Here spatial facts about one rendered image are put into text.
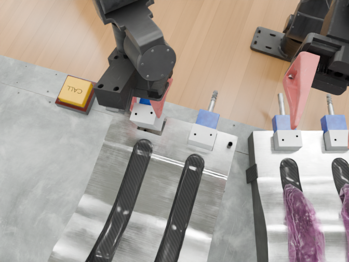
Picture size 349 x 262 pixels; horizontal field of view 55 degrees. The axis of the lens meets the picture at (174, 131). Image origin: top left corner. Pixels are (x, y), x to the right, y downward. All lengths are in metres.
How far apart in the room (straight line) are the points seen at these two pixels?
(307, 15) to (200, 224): 0.48
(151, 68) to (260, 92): 0.43
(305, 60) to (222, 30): 0.56
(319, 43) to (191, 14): 0.58
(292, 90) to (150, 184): 0.35
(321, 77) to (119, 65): 0.29
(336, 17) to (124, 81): 0.28
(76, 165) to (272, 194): 0.43
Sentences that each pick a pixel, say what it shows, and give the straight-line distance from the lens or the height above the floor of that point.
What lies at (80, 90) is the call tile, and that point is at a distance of 0.81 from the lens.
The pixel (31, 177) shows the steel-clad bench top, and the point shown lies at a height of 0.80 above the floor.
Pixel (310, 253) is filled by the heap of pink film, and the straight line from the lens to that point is 0.66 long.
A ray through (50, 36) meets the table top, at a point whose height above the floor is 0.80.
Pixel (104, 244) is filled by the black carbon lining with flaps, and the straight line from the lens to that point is 0.64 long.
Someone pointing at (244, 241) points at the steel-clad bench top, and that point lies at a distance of 0.75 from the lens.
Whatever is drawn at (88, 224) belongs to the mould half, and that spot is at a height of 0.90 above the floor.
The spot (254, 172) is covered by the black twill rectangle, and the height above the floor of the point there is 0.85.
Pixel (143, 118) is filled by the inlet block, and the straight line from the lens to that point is 0.64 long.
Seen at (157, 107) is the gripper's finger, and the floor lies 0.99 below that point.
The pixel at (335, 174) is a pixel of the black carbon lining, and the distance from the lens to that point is 0.78.
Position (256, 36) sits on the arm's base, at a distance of 0.92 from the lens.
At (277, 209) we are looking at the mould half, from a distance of 0.69.
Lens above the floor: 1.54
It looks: 71 degrees down
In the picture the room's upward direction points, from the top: straight up
